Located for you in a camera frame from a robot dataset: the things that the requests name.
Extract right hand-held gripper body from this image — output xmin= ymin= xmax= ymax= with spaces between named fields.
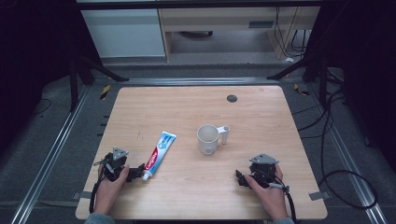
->
xmin=247 ymin=153 xmax=280 ymax=189

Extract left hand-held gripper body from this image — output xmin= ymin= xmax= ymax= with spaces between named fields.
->
xmin=98 ymin=147 xmax=130 ymax=183

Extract red white blue toothpaste tube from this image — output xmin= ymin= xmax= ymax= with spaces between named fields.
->
xmin=141 ymin=130 xmax=177 ymax=182

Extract white cup with handle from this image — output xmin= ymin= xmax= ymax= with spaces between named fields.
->
xmin=196 ymin=123 xmax=232 ymax=156

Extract person's left hand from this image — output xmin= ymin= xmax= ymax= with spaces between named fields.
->
xmin=93 ymin=163 xmax=131 ymax=217

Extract person's right hand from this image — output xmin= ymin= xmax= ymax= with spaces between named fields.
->
xmin=244 ymin=163 xmax=290 ymax=220

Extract grey tape tab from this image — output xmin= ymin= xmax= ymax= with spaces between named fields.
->
xmin=72 ymin=190 xmax=93 ymax=201
xmin=308 ymin=190 xmax=332 ymax=202

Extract yellow black tape strip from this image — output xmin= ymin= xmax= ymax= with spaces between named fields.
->
xmin=292 ymin=82 xmax=311 ymax=97
xmin=99 ymin=84 xmax=112 ymax=101

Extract black metal stand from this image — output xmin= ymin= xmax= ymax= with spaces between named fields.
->
xmin=67 ymin=55 xmax=131 ymax=114
xmin=266 ymin=54 xmax=332 ymax=108

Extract white cabinet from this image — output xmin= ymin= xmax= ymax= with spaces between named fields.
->
xmin=79 ymin=7 xmax=166 ymax=59

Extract left hand-held gripper black cable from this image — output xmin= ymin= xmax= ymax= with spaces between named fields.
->
xmin=89 ymin=174 xmax=107 ymax=215

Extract hand-held gripper black cable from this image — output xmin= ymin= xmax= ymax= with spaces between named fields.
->
xmin=266 ymin=181 xmax=299 ymax=224
xmin=89 ymin=174 xmax=107 ymax=215

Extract right hand-held gripper black cable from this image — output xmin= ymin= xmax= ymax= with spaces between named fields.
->
xmin=266 ymin=181 xmax=299 ymax=224

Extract looped black floor cable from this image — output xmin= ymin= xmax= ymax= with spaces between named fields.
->
xmin=318 ymin=88 xmax=379 ymax=211

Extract thin black floor cable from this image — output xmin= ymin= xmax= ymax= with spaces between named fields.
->
xmin=30 ymin=97 xmax=52 ymax=117
xmin=291 ymin=90 xmax=345 ymax=140

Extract metal floor rail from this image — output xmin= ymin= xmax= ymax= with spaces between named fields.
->
xmin=9 ymin=84 xmax=92 ymax=224
xmin=306 ymin=83 xmax=389 ymax=224

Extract hanging black cables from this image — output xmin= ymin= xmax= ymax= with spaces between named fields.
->
xmin=274 ymin=6 xmax=310 ymax=60

